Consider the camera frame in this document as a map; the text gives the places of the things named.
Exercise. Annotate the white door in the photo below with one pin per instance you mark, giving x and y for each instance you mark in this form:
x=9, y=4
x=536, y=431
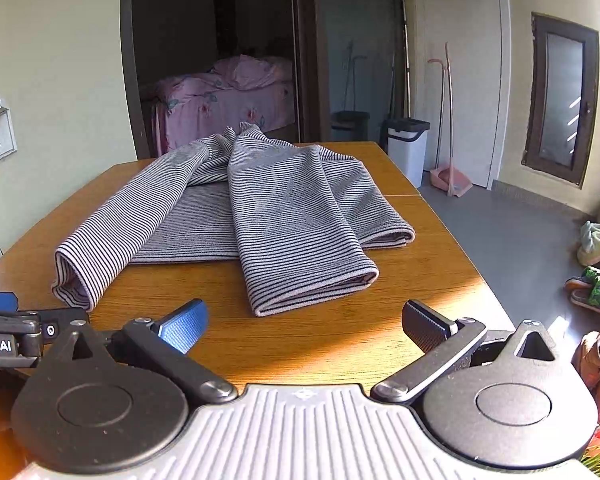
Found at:
x=478, y=34

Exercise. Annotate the striped grey white sweater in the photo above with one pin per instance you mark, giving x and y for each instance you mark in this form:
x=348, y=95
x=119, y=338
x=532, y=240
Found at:
x=300, y=220

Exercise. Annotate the dark bin behind door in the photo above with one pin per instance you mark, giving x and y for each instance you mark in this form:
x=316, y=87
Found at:
x=349, y=126

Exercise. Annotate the white bin black lid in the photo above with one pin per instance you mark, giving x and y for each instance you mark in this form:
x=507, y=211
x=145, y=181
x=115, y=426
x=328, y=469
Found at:
x=405, y=142

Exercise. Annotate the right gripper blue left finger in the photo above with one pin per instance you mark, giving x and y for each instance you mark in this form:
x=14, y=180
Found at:
x=161, y=345

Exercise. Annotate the pink dustpan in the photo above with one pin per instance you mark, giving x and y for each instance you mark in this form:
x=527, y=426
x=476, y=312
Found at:
x=450, y=180

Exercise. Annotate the light green shoes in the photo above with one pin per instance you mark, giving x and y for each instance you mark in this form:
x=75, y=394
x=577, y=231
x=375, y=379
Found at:
x=589, y=250

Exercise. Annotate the green slippers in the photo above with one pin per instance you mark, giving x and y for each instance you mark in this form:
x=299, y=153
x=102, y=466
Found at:
x=584, y=291

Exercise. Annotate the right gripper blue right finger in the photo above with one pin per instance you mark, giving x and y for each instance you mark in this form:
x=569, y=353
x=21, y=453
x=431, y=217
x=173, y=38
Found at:
x=447, y=345

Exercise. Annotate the pink floral bed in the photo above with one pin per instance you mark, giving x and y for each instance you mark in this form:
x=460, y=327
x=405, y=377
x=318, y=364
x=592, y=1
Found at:
x=185, y=108

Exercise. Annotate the dark framed window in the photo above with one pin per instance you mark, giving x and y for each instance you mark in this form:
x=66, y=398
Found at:
x=566, y=66

